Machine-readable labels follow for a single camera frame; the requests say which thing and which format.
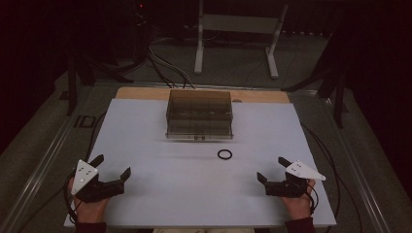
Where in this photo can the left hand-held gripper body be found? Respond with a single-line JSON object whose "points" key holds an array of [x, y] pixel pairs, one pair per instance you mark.
{"points": [[97, 187]]}

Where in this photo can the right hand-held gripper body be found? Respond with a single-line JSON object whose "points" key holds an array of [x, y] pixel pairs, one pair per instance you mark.
{"points": [[291, 183]]}

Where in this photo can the clear brown drawer box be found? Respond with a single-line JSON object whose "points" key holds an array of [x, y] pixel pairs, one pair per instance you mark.
{"points": [[199, 114]]}

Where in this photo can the person's right hand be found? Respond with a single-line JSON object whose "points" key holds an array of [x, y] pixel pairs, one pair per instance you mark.
{"points": [[299, 202]]}

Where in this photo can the person's left hand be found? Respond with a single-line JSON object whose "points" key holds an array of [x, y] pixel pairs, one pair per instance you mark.
{"points": [[88, 207]]}

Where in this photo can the white table sheet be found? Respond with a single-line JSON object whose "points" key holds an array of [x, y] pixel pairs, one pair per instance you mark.
{"points": [[200, 187]]}

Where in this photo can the wooden board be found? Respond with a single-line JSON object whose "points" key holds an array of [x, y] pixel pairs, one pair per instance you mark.
{"points": [[259, 96]]}

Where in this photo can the black stand leg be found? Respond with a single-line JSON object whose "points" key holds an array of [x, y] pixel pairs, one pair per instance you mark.
{"points": [[73, 84], [330, 81]]}

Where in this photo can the white metal stand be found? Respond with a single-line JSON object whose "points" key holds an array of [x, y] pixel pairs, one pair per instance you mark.
{"points": [[238, 29]]}

